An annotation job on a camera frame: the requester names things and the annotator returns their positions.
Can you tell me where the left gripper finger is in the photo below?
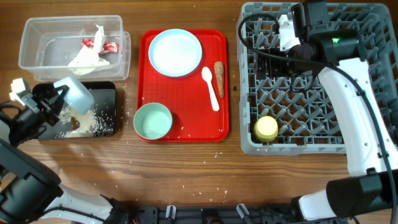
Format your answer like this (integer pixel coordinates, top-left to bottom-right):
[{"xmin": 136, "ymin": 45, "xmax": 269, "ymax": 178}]
[
  {"xmin": 54, "ymin": 85, "xmax": 70, "ymax": 103},
  {"xmin": 37, "ymin": 122, "xmax": 58, "ymax": 139}
]

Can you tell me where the light blue bowl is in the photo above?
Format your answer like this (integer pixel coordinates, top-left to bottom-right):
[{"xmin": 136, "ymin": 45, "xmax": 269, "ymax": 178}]
[{"xmin": 53, "ymin": 77, "xmax": 95, "ymax": 114}]

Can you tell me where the brown food scrap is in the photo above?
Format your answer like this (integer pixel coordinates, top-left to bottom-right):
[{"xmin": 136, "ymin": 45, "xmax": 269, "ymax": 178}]
[{"xmin": 70, "ymin": 116, "xmax": 80, "ymax": 131}]

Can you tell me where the white napkin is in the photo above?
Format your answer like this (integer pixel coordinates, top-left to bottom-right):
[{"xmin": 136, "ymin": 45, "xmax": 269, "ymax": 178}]
[{"xmin": 68, "ymin": 25, "xmax": 110, "ymax": 76}]

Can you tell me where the white rice pile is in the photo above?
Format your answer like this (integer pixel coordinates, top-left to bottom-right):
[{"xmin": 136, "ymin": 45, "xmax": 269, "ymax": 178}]
[{"xmin": 57, "ymin": 106, "xmax": 114, "ymax": 138}]

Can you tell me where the brown carrot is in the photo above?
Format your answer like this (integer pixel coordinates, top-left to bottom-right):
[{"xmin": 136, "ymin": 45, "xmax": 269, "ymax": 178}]
[{"xmin": 214, "ymin": 61, "xmax": 224, "ymax": 98}]

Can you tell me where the red snack wrapper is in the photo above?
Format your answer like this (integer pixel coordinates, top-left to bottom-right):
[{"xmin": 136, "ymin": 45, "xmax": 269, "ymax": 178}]
[{"xmin": 81, "ymin": 39, "xmax": 119, "ymax": 55}]

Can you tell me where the yellow plastic cup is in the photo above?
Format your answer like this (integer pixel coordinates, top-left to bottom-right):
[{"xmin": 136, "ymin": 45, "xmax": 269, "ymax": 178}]
[{"xmin": 253, "ymin": 116, "xmax": 279, "ymax": 142}]

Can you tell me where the mint green bowl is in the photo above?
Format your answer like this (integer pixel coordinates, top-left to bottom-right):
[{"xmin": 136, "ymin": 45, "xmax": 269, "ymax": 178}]
[{"xmin": 133, "ymin": 103, "xmax": 173, "ymax": 140}]

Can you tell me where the light blue plate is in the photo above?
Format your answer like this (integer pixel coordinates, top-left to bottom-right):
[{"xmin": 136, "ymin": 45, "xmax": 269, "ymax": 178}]
[{"xmin": 148, "ymin": 29, "xmax": 203, "ymax": 77}]

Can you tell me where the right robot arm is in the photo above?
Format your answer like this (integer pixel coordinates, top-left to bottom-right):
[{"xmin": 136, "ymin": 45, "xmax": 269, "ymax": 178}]
[{"xmin": 254, "ymin": 1, "xmax": 397, "ymax": 223}]

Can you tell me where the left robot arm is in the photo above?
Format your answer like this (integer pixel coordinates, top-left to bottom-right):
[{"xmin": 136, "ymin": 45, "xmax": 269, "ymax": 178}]
[{"xmin": 1, "ymin": 85, "xmax": 130, "ymax": 223}]

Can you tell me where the grey dishwasher rack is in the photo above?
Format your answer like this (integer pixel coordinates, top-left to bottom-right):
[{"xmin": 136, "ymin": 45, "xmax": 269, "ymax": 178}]
[{"xmin": 237, "ymin": 3, "xmax": 397, "ymax": 156}]

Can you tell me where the black plastic tray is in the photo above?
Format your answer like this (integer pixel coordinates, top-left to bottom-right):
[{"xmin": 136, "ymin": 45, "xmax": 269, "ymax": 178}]
[{"xmin": 56, "ymin": 82, "xmax": 116, "ymax": 136}]

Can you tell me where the clear plastic bin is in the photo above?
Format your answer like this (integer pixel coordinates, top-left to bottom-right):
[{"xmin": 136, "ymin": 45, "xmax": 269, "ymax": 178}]
[{"xmin": 19, "ymin": 15, "xmax": 131, "ymax": 82}]

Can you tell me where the white plastic spoon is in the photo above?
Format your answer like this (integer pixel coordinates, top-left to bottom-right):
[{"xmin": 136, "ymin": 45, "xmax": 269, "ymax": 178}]
[{"xmin": 201, "ymin": 67, "xmax": 220, "ymax": 111}]

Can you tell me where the red serving tray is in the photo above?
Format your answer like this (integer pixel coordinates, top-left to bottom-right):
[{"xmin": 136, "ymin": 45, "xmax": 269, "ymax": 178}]
[{"xmin": 137, "ymin": 29, "xmax": 229, "ymax": 142}]

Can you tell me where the left black cable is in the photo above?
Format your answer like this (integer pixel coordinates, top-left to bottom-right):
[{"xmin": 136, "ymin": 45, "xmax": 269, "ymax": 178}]
[{"xmin": 0, "ymin": 99, "xmax": 19, "ymax": 113}]

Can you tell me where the black cable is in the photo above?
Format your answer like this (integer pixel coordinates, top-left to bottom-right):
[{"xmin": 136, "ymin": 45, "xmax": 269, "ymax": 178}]
[
  {"xmin": 0, "ymin": 99, "xmax": 19, "ymax": 113},
  {"xmin": 238, "ymin": 12, "xmax": 398, "ymax": 224}
]

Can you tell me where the right black cable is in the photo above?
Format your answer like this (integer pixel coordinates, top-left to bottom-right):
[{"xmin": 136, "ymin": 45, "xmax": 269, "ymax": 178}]
[{"xmin": 238, "ymin": 12, "xmax": 398, "ymax": 224}]

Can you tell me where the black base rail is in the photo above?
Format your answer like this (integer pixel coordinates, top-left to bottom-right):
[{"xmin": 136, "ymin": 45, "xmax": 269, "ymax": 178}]
[{"xmin": 123, "ymin": 204, "xmax": 303, "ymax": 224}]

